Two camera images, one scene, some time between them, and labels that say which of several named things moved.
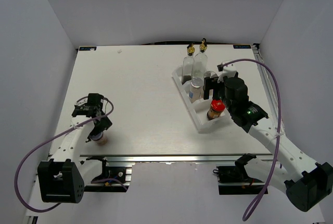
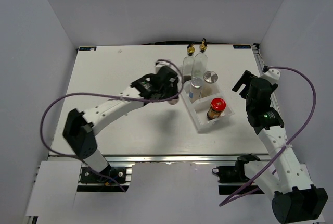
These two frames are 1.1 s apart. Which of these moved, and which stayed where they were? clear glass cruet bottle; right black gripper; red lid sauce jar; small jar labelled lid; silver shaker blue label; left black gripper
Moved: small jar labelled lid; left black gripper; right black gripper
Stayed: silver shaker blue label; red lid sauce jar; clear glass cruet bottle
